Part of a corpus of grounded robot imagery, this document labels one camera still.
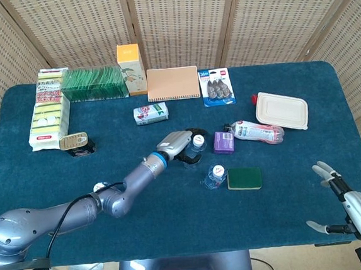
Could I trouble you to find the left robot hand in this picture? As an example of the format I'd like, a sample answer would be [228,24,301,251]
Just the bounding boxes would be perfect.
[154,125,214,169]

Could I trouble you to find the clear water bottle white cap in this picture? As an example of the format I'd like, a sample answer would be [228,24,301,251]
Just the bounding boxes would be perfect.
[92,180,112,194]
[180,133,210,170]
[202,163,229,191]

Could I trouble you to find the white green small packet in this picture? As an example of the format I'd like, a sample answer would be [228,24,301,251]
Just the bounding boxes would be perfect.
[132,101,171,127]

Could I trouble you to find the purple drink carton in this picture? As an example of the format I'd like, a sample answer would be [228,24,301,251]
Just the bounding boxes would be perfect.
[211,130,237,155]

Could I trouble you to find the orange spiral notebook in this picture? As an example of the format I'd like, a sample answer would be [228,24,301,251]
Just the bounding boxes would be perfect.
[144,65,201,104]

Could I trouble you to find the blue correction tape blister pack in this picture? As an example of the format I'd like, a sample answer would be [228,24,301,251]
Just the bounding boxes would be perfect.
[197,67,237,108]

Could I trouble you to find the green yellow scrub sponge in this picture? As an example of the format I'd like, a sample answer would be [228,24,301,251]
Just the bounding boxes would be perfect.
[226,166,263,193]

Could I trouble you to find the tall orange fruit-print carton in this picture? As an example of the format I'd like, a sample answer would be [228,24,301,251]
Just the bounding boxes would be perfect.
[115,42,149,98]

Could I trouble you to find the pink white refill pouch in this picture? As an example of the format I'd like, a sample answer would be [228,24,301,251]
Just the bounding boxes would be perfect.
[222,116,286,150]

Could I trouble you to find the blue table cloth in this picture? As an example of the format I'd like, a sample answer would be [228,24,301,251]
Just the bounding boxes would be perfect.
[0,54,361,270]

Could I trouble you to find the clear box green sachets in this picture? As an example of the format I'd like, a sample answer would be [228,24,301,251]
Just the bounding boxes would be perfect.
[58,64,130,104]

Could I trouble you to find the black tin gold lid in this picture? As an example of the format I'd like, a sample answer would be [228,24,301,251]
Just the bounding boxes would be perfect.
[58,131,97,159]

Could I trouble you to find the beige lidded food container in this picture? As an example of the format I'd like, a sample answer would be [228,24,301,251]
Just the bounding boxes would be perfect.
[253,87,311,135]

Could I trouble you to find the woven wooden folding screen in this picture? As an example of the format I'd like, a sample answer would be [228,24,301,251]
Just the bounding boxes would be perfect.
[0,0,361,196]

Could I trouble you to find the yellow sponge multipack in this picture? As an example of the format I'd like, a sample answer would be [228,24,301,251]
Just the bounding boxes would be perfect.
[22,67,76,153]

